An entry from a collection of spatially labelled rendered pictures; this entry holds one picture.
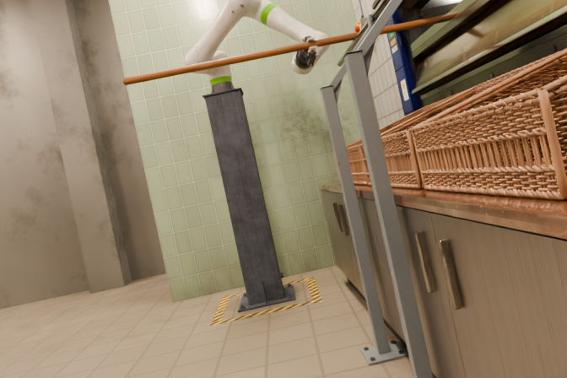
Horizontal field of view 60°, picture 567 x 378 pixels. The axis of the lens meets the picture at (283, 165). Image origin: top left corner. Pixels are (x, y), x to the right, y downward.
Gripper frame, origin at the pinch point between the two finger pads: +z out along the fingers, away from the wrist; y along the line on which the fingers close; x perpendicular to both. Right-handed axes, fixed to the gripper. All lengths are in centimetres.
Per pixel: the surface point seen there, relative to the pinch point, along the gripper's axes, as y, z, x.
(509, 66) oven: 32, 52, -53
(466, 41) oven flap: 16, 24, -54
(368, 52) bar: 24, 84, 2
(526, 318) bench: 77, 138, 3
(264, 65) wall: -22, -124, 12
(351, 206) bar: 67, 38, 5
